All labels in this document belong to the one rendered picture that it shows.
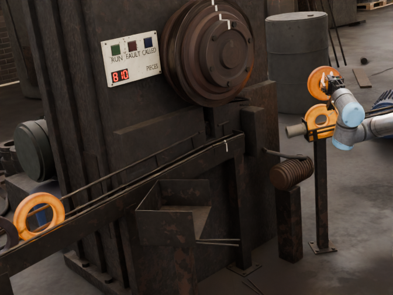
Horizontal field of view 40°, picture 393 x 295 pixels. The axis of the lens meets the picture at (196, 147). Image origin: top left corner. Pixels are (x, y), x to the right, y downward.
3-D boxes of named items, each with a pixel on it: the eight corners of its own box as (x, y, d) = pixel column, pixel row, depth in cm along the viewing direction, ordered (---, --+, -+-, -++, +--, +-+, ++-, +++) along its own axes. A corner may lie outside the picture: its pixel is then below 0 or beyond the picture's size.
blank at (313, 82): (304, 70, 245) (306, 71, 242) (337, 62, 245) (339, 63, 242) (310, 102, 250) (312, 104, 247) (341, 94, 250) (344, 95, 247)
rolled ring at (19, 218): (52, 249, 198) (48, 246, 200) (72, 202, 200) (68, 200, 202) (7, 237, 185) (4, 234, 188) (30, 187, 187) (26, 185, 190)
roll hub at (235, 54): (202, 93, 223) (195, 25, 214) (248, 78, 240) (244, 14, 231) (211, 95, 219) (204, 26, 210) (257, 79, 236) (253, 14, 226)
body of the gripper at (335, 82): (340, 72, 235) (350, 85, 225) (338, 89, 240) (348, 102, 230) (323, 74, 235) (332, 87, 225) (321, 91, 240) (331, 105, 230)
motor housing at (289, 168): (272, 259, 278) (266, 163, 260) (299, 242, 291) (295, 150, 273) (292, 267, 268) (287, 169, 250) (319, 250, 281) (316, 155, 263)
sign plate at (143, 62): (107, 86, 215) (100, 41, 209) (158, 72, 230) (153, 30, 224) (110, 87, 213) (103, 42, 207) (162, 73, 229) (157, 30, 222)
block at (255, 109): (241, 154, 267) (238, 108, 259) (252, 150, 272) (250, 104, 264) (258, 159, 260) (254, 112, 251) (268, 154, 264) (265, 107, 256)
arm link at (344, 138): (361, 148, 228) (368, 124, 221) (339, 154, 224) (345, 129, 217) (348, 137, 235) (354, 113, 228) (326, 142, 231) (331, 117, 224)
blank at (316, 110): (316, 140, 265) (318, 142, 262) (297, 117, 261) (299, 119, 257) (342, 120, 262) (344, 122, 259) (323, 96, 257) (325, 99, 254)
